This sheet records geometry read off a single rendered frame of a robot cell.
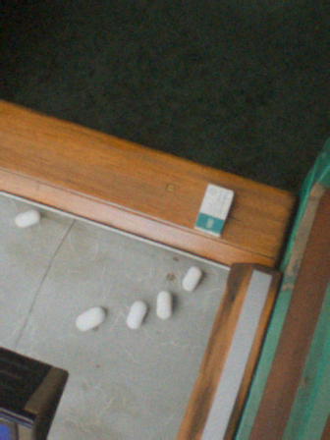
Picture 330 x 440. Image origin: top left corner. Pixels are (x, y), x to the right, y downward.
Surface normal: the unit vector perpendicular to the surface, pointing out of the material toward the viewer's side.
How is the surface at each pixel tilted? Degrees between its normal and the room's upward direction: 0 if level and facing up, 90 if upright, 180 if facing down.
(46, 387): 58
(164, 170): 0
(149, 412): 0
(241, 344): 0
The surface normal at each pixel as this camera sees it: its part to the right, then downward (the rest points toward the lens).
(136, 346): -0.04, -0.25
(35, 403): 0.25, -0.91
